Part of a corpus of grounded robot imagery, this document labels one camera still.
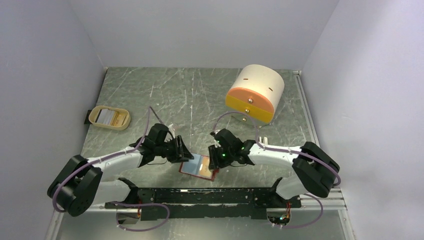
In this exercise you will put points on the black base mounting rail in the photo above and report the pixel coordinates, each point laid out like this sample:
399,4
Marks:
190,203

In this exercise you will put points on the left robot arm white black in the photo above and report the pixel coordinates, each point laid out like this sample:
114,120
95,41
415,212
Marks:
84,182

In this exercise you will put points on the gold metal card tray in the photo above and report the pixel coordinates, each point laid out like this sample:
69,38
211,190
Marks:
95,112

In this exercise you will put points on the cream cylindrical drawer box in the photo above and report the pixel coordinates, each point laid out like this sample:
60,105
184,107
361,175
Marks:
256,92

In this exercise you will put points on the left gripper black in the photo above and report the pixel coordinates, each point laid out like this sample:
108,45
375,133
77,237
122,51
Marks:
181,153

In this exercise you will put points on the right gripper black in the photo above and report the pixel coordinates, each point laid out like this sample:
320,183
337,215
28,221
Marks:
214,161

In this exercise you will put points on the red leather card holder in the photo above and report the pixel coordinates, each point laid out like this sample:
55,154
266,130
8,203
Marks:
192,166

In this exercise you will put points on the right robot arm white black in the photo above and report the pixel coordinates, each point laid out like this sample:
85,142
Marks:
312,170

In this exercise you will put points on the stack of credit cards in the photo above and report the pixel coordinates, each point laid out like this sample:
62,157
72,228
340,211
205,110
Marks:
111,117

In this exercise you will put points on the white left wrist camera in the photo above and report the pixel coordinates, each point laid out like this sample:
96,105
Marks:
173,127

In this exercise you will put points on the black card beside tray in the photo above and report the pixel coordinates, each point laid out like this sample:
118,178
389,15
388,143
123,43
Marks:
87,117

